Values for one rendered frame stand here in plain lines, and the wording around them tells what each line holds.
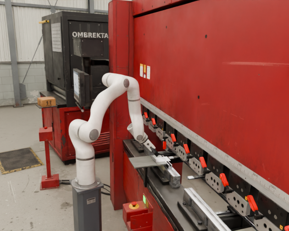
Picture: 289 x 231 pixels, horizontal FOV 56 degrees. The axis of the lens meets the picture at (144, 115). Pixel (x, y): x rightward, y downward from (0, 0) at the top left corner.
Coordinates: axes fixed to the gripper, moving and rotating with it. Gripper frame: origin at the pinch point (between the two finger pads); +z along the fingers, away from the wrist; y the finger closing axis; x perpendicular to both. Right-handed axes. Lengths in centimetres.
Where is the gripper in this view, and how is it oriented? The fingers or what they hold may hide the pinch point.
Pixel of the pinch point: (155, 152)
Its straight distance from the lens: 218.5
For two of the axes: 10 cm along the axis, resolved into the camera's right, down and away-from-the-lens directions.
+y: -3.0, -2.5, 9.2
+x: -7.4, 6.7, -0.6
